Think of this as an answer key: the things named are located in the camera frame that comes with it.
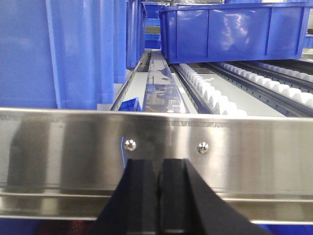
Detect white roller track left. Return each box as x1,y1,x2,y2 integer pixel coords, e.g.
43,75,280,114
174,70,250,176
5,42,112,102
176,64,247,117

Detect white roller track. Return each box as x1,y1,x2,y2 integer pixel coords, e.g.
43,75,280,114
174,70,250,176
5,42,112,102
176,64,247,117
216,62,313,108

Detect stainless steel shelf front rail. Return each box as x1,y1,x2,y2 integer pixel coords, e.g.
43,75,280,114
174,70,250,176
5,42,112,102
0,108,313,225

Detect large blue bin upper shelf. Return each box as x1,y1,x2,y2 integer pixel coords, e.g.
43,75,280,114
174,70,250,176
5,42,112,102
0,0,127,109

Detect blue shallow bin on rollers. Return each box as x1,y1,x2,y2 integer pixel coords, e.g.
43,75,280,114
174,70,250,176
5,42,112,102
159,2,313,64

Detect white roller track right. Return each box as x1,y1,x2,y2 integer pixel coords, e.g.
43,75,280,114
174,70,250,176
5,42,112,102
216,62,313,108

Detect left rail screw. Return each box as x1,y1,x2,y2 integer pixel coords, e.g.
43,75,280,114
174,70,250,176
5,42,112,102
124,139,136,151

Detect rail screw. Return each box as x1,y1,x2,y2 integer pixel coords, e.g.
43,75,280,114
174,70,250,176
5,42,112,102
197,141,209,154
124,139,136,151

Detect right rail screw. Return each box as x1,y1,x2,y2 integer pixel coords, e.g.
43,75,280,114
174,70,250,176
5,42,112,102
197,141,209,154

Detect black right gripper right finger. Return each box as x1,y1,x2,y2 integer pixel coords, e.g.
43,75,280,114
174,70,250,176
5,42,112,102
159,159,269,235

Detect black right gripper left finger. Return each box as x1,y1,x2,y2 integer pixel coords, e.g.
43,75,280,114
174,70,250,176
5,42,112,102
88,159,157,235

